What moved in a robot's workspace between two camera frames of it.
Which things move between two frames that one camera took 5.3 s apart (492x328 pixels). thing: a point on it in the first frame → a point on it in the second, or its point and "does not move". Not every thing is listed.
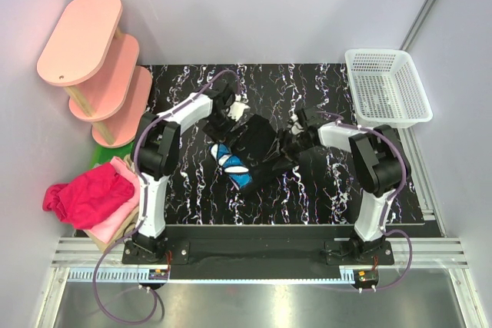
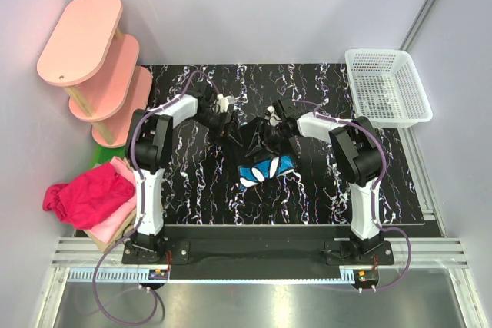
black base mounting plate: (256, 252) does not move
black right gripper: (284, 136) → (266, 138)
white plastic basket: (386, 88) does not move
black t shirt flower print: (257, 144) → (244, 170)
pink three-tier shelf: (100, 64) does not move
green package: (102, 154) does not move
